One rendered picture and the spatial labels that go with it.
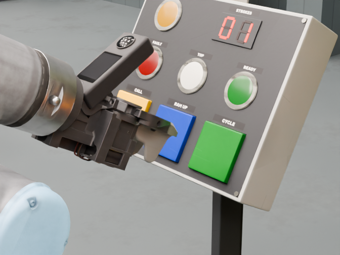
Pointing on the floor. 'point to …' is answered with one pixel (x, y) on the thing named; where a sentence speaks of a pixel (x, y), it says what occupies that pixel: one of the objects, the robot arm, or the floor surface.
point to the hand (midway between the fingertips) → (170, 126)
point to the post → (225, 225)
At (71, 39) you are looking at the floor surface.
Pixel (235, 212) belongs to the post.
